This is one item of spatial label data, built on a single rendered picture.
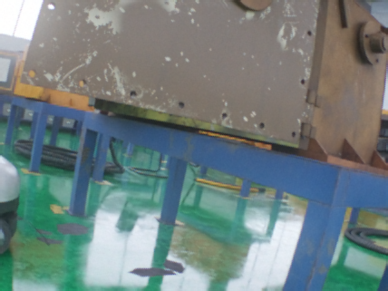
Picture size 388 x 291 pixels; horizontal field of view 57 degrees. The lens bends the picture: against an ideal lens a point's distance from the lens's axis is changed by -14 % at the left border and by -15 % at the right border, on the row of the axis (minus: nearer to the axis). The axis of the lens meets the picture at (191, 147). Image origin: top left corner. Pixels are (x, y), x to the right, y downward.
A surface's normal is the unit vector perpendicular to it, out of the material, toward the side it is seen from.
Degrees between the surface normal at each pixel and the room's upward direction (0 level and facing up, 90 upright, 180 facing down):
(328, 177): 90
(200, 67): 90
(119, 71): 90
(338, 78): 90
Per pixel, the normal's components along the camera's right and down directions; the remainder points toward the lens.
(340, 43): 0.55, 0.15
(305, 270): -0.81, -0.15
